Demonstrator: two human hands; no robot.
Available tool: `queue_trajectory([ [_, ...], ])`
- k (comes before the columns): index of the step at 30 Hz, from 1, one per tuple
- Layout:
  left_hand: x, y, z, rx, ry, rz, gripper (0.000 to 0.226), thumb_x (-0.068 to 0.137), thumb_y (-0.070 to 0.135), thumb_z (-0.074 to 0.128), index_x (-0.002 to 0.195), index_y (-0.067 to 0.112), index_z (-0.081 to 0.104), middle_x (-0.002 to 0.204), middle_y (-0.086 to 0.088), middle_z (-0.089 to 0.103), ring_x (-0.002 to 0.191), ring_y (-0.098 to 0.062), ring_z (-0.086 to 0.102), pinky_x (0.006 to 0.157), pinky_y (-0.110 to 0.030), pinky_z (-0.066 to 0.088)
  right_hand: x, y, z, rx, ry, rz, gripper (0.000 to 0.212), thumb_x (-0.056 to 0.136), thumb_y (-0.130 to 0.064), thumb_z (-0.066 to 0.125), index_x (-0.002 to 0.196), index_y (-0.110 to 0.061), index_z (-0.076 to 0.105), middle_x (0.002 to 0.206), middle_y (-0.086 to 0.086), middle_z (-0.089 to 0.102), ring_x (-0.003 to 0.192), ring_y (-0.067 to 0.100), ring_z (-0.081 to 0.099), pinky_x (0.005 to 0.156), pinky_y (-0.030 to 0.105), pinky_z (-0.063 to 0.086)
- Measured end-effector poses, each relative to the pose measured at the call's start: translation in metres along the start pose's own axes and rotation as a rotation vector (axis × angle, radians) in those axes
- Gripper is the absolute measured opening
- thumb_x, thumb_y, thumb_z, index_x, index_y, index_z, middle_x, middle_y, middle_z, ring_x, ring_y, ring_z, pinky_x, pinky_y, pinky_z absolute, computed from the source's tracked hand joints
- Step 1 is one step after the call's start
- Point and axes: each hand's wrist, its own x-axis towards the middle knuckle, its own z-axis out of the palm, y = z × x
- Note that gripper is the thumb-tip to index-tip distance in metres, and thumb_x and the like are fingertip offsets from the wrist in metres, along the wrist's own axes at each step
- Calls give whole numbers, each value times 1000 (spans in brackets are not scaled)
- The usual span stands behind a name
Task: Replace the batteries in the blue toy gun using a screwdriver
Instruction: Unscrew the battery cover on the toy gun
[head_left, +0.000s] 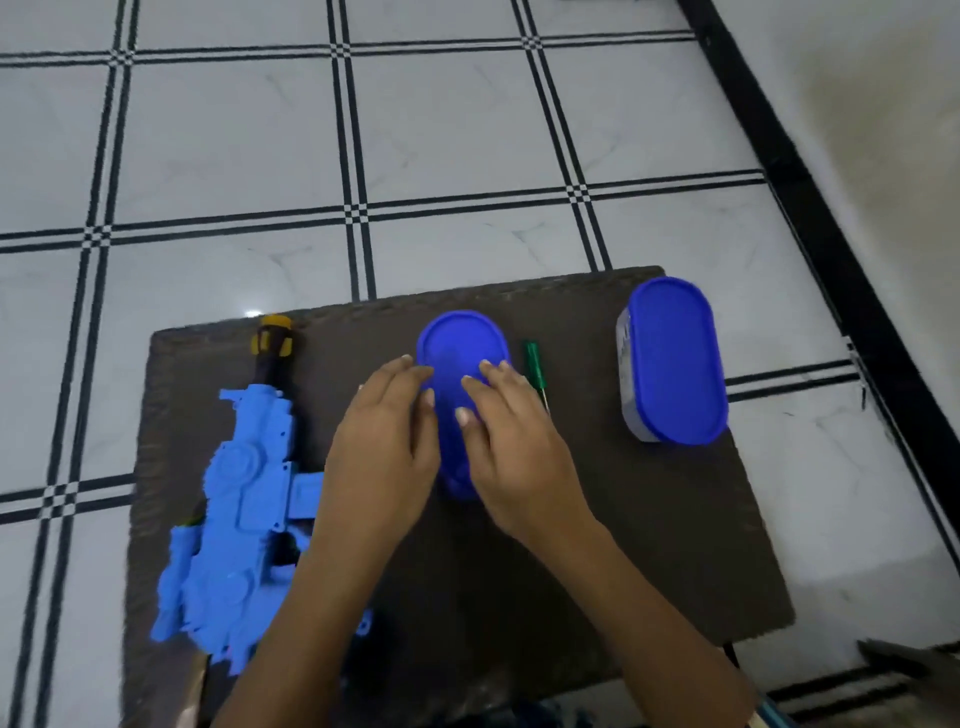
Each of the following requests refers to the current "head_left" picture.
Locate person's right hand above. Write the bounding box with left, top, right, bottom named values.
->
left=455, top=359, right=601, bottom=556

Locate person's left hand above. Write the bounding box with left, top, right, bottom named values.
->
left=311, top=354, right=442, bottom=556

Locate green handled screwdriver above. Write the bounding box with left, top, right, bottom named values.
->
left=522, top=341, right=553, bottom=414

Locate clear container with blue lid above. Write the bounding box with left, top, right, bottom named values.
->
left=416, top=309, right=513, bottom=502

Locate blue toy gun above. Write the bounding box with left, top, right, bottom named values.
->
left=149, top=314, right=375, bottom=676

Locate person's right forearm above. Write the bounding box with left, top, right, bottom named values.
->
left=543, top=517, right=759, bottom=728

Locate person's left forearm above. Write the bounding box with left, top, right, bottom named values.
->
left=213, top=528, right=406, bottom=728

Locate dark brown wicker table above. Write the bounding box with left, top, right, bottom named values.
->
left=119, top=264, right=796, bottom=728

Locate labelled container with blue lid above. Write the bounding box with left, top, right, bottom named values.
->
left=614, top=276, right=730, bottom=445

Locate striped right sleeve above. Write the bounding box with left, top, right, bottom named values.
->
left=752, top=693, right=800, bottom=728

